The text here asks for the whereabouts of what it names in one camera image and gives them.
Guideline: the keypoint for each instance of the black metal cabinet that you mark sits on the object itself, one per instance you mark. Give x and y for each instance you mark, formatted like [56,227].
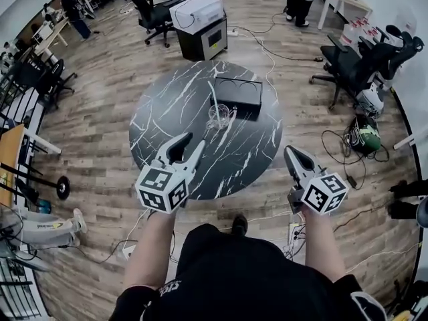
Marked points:
[204,40]

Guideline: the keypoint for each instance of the white straw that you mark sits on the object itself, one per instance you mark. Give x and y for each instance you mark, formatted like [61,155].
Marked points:
[214,97]

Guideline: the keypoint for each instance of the black two-hole cup holder box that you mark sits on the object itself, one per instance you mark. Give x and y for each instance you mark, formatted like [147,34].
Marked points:
[239,94]

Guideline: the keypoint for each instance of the white printer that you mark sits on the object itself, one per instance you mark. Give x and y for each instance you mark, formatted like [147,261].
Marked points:
[197,10]

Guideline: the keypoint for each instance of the wooden desk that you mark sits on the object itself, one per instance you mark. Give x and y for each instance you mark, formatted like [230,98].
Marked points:
[11,152]

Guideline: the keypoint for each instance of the clear glass cup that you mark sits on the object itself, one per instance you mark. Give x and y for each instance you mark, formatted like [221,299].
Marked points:
[224,117]

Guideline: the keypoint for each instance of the black office chair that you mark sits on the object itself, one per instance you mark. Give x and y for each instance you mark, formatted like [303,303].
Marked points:
[347,67]
[398,50]
[150,10]
[47,79]

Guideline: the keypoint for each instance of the person's black shoe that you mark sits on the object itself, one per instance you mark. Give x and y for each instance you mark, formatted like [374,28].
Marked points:
[240,224]

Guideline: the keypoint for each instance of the person's black shirt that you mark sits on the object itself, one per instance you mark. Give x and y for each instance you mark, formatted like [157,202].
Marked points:
[240,279]

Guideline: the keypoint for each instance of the white round machine base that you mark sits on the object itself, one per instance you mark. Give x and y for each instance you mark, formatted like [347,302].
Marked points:
[372,97]

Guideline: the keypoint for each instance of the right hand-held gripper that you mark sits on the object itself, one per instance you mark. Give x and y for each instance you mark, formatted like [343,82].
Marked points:
[322,194]

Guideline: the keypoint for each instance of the green and black bag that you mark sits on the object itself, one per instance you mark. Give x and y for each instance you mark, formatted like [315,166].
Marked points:
[364,134]

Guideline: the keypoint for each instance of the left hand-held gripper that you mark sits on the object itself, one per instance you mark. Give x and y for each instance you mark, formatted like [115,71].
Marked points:
[157,189]

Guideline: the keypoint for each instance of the person's right forearm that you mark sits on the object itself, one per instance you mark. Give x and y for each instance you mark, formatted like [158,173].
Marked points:
[322,242]

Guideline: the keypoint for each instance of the black wheel on rod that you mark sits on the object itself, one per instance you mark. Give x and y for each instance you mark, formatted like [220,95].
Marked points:
[63,187]

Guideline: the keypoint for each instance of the white desk with items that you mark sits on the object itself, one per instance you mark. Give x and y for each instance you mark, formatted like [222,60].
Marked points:
[50,37]

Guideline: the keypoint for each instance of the person's left forearm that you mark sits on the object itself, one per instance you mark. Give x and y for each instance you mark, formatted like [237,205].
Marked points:
[148,249]

